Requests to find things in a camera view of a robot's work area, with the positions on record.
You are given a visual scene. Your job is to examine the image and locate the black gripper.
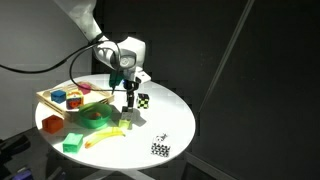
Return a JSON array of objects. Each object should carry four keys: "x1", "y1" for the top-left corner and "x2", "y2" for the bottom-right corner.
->
[{"x1": 125, "y1": 80, "x2": 139, "y2": 113}]

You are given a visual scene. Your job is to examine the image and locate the orange toy block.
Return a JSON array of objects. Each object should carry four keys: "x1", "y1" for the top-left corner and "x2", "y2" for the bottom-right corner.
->
[{"x1": 42, "y1": 115, "x2": 63, "y2": 134}]

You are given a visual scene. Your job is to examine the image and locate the black white patterned card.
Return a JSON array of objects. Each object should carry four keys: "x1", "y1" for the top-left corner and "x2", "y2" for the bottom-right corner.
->
[{"x1": 151, "y1": 134, "x2": 171, "y2": 157}]

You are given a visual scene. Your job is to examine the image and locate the green toy block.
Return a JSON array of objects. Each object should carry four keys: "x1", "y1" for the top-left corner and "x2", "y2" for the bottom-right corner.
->
[{"x1": 63, "y1": 133, "x2": 83, "y2": 153}]

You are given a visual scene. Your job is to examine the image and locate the white table pedestal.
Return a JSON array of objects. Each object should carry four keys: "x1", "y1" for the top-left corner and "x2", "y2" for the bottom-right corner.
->
[{"x1": 81, "y1": 170, "x2": 155, "y2": 180}]

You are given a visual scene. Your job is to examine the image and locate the yellow toy block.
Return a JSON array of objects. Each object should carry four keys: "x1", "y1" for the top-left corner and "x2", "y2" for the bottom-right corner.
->
[{"x1": 118, "y1": 119, "x2": 131, "y2": 129}]

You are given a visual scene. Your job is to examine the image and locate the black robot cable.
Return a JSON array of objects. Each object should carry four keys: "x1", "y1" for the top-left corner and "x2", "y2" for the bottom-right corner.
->
[{"x1": 0, "y1": 36, "x2": 129, "y2": 93}]

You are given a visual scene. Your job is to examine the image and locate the checkered puzzle cube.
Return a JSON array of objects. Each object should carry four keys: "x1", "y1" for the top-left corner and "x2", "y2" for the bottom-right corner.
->
[{"x1": 137, "y1": 93, "x2": 150, "y2": 109}]

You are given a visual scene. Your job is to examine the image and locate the multicolour picture block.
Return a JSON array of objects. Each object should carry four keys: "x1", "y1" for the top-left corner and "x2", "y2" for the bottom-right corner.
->
[{"x1": 66, "y1": 90, "x2": 84, "y2": 110}]

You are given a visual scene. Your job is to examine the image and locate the wooden tray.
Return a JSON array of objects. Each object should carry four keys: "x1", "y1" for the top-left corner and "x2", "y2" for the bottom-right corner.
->
[{"x1": 36, "y1": 81, "x2": 114, "y2": 120}]

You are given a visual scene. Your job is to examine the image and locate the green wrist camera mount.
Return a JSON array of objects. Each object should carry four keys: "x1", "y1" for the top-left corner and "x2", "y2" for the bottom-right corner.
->
[{"x1": 109, "y1": 71, "x2": 123, "y2": 92}]

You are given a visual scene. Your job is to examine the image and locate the dark blue toy block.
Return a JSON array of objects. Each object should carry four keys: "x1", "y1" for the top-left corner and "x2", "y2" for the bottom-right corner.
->
[{"x1": 51, "y1": 90, "x2": 66, "y2": 104}]

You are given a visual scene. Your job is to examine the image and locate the orange ball in bowl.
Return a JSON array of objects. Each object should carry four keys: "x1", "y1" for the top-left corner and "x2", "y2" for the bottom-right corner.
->
[{"x1": 92, "y1": 112, "x2": 102, "y2": 120}]

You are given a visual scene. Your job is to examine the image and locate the pink toy block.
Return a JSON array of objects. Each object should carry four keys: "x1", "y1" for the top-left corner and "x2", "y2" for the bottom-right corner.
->
[{"x1": 78, "y1": 83, "x2": 91, "y2": 95}]

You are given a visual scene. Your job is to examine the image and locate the green plastic bowl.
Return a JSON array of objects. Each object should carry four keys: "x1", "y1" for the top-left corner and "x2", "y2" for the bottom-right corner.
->
[{"x1": 78, "y1": 102, "x2": 112, "y2": 129}]

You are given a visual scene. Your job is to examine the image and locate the yellow toy banana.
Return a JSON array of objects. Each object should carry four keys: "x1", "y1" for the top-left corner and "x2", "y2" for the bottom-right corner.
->
[{"x1": 85, "y1": 127, "x2": 124, "y2": 148}]

